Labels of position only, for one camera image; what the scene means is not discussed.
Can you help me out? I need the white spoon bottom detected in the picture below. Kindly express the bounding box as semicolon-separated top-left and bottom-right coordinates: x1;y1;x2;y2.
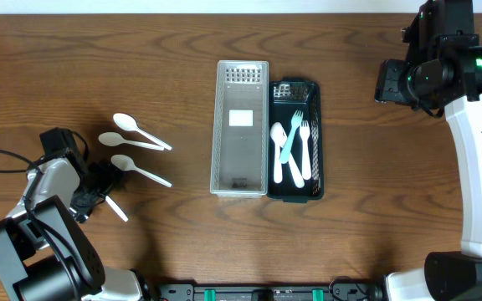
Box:
105;196;129;222

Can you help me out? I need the mint green plastic fork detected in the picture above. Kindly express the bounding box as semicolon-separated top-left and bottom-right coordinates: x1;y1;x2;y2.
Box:
279;110;304;164

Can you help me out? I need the white short plastic spoon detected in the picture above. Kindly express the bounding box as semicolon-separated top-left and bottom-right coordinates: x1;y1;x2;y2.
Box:
270;122;284;184

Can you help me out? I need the white plastic fork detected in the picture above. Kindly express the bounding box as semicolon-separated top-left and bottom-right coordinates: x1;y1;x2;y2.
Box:
274;129;305;188

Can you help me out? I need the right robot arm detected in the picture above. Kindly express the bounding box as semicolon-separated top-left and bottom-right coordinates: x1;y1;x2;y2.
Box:
375;46;482;300

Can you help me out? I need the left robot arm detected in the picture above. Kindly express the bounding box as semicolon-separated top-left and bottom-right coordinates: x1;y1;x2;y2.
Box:
0;158;151;300

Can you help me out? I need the white spoon top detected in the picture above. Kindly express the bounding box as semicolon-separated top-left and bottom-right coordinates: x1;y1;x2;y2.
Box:
113;113;172;151

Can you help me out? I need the dark green plastic basket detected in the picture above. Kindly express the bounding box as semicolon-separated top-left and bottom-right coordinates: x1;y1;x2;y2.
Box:
267;78;324;203

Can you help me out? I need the clear plastic basket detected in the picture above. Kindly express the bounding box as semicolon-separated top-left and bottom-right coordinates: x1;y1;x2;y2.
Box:
210;60;269;198

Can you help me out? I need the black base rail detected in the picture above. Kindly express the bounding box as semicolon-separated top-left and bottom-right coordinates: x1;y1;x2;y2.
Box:
155;277;388;301

